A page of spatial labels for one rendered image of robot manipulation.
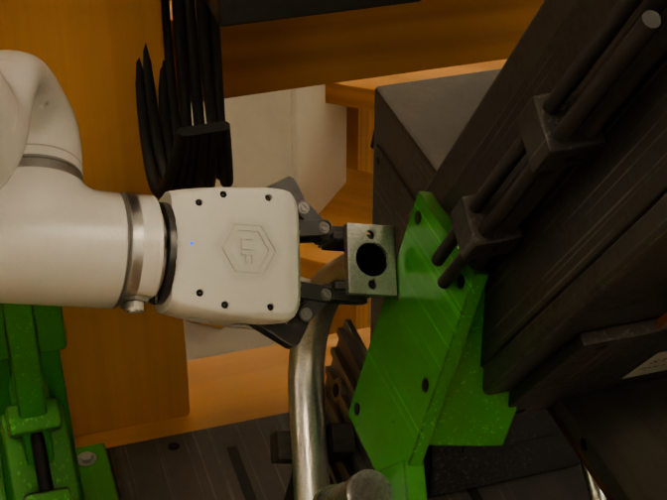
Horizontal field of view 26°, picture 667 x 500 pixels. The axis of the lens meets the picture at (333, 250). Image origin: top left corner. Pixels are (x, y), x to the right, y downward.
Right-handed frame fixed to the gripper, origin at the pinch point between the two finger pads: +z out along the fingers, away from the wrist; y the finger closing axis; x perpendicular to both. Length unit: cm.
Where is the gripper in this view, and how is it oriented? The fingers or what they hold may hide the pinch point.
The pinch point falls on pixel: (349, 265)
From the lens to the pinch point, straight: 111.2
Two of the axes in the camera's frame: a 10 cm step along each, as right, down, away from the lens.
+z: 9.2, 0.6, 3.9
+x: -3.9, 2.3, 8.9
